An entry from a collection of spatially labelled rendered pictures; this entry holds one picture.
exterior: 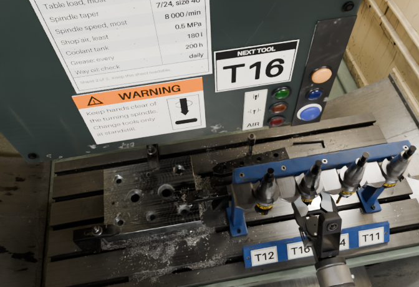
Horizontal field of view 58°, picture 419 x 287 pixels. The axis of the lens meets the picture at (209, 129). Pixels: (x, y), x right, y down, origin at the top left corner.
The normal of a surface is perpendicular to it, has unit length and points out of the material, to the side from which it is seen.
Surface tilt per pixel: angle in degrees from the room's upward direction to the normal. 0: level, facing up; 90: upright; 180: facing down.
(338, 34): 90
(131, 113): 90
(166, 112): 90
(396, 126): 24
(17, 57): 90
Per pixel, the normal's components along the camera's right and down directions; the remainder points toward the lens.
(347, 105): -0.44, -0.44
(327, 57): 0.16, 0.81
